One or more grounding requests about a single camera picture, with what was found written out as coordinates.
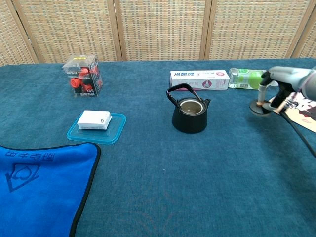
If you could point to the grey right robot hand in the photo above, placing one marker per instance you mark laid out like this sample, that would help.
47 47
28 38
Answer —
288 77

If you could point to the black teapot lid orange knob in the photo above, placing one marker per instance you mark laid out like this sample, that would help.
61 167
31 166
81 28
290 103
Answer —
256 110

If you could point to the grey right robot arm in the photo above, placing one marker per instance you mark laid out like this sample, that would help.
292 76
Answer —
311 85

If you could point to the black cast iron teapot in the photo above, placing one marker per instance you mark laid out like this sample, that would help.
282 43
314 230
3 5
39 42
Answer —
189 123

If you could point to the blue translucent plastic container lid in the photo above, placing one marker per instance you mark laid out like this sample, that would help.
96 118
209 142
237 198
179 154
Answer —
116 130

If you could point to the woven folding screen panel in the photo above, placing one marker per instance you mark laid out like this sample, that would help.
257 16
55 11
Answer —
308 42
163 29
10 37
251 29
69 29

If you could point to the cartoon print mouse pad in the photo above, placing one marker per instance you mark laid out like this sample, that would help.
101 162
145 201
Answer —
306 116

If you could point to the clear water bottle green label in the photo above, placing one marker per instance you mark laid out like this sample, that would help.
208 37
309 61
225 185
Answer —
243 78

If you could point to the white toothpaste box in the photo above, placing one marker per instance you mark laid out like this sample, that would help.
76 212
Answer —
197 78

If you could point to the teal table cloth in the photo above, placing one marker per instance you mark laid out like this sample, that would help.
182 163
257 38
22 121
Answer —
172 177

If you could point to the small white box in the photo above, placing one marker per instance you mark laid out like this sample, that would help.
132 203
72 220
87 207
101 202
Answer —
94 120

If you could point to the red dumbbell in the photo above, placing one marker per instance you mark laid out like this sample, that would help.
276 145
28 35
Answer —
77 83
87 71

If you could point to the clear box with black print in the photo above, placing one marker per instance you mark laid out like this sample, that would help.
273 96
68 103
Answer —
84 75

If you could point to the blue towel black trim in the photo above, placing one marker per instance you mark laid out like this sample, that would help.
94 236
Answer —
42 192

